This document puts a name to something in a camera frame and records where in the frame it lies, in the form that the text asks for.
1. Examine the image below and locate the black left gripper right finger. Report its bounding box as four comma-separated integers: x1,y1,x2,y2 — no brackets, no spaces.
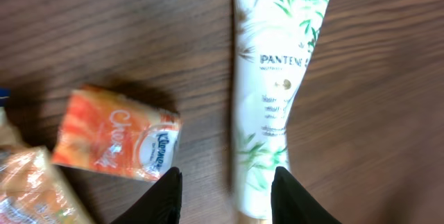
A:
271,166,341,224

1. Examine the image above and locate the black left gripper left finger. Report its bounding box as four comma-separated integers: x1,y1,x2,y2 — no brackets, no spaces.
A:
112,167,182,224

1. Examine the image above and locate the orange tissue pack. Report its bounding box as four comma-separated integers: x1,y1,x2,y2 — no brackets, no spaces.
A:
51,85,182,182

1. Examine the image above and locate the yellow snack bag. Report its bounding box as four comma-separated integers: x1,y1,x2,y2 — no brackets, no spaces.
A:
1,89,94,224

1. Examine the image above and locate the white Pantene tube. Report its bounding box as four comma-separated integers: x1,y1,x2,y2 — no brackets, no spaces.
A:
232,0,329,223

